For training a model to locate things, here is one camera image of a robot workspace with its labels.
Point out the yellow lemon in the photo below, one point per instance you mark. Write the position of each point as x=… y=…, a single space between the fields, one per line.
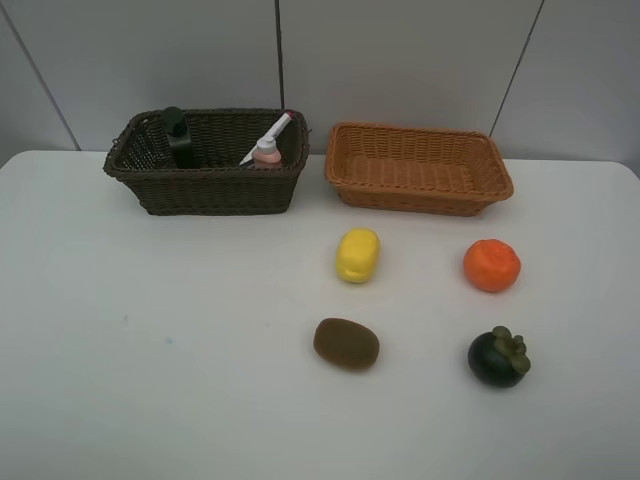
x=357 y=255

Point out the pink squeeze bottle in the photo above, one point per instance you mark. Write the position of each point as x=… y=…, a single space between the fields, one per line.
x=266 y=154

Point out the white pink marker pen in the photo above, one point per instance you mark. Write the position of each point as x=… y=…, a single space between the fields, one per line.
x=275 y=130

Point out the orange mandarin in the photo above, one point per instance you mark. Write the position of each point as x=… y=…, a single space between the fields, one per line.
x=491 y=265

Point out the dark green pump bottle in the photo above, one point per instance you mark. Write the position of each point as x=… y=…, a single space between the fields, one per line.
x=176 y=129

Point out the dark purple mangosteen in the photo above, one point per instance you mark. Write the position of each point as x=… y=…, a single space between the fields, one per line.
x=498 y=358

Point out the orange wicker basket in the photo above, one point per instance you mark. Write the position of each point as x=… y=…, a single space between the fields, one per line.
x=435 y=171

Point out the brown kiwi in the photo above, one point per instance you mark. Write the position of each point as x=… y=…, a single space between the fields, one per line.
x=346 y=344

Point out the dark brown wicker basket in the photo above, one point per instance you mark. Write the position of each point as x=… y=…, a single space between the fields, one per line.
x=221 y=183

